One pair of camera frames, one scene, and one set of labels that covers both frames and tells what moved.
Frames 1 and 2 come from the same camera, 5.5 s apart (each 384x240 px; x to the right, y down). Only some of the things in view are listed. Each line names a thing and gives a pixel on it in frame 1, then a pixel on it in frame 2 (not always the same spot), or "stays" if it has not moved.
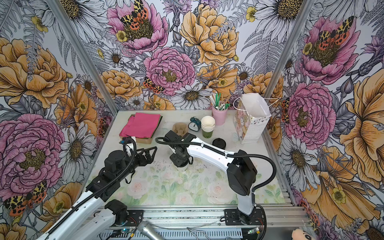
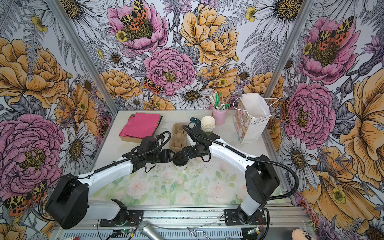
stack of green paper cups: (208, 124) stays
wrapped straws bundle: (216, 99) stays
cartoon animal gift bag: (251, 114) stays
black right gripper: (176, 161) to (191, 155)
